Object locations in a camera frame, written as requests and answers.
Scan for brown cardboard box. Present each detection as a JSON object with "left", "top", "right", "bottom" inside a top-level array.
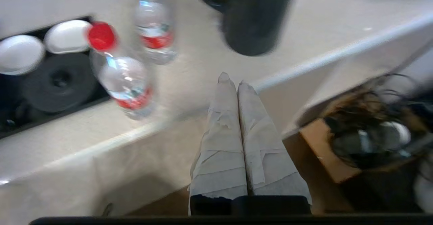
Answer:
[{"left": 299, "top": 90, "right": 433, "bottom": 185}]

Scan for dark grey electric kettle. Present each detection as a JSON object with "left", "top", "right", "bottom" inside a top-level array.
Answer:
[{"left": 197, "top": 0, "right": 298, "bottom": 57}]

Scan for black tangled cables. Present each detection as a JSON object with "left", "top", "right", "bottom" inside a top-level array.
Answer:
[{"left": 325, "top": 73, "right": 433, "bottom": 171}]

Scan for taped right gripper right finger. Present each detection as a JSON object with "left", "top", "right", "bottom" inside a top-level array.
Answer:
[{"left": 237, "top": 80, "right": 313, "bottom": 215}]

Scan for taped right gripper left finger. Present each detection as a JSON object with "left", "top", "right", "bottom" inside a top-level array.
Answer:
[{"left": 188, "top": 72, "right": 249, "bottom": 216}]

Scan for black round kettle base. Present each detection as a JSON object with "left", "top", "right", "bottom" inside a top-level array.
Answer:
[{"left": 20, "top": 52, "right": 102, "bottom": 113}]

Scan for black rectangular serving tray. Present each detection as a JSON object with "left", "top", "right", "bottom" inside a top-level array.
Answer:
[{"left": 0, "top": 15, "right": 112, "bottom": 139}]

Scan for white round saucer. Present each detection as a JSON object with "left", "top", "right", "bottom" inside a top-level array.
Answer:
[
  {"left": 0, "top": 35, "right": 45, "bottom": 76},
  {"left": 44, "top": 20, "right": 92, "bottom": 54}
]

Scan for clear water bottle red cap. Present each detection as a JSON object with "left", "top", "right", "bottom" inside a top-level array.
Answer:
[
  {"left": 87, "top": 21, "right": 156, "bottom": 120},
  {"left": 129, "top": 0, "right": 178, "bottom": 65}
]

